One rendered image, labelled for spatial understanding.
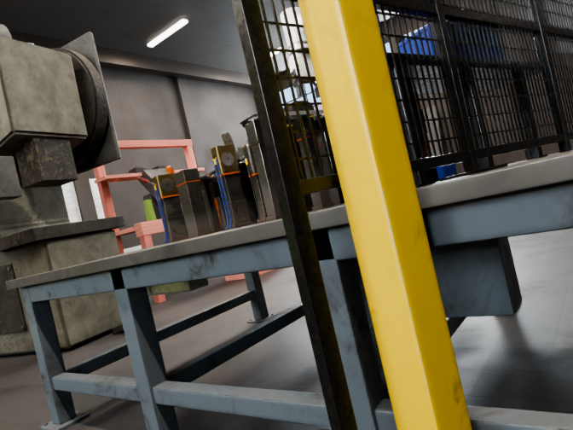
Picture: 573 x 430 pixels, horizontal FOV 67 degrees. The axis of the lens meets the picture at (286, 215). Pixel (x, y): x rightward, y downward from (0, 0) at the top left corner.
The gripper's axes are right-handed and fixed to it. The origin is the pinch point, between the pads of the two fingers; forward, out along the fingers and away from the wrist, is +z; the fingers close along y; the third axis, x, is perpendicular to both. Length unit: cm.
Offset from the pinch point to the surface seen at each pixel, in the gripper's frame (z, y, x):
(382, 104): 26, 48, 68
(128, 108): -274, -250, -856
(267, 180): 31, 40, 17
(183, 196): 21, 21, -82
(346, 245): 51, 45, 48
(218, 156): 11.8, 21.7, -38.1
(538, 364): 112, -38, 41
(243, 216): 38, 17, -38
